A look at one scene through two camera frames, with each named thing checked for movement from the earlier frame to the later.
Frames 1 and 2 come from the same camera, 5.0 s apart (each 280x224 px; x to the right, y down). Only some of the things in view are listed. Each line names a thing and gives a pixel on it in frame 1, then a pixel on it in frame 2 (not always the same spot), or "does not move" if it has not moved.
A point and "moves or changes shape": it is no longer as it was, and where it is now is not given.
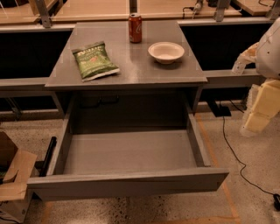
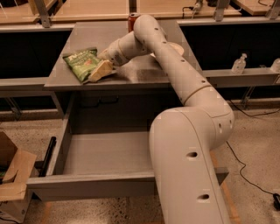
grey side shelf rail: x=227 y=78 does not move
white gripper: x=269 y=57 → x=115 y=55
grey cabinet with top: x=123 y=76 does not move
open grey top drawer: x=126 y=143 does not move
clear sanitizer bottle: x=239 y=66 does not move
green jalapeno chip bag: x=94 y=61 moves or changes shape
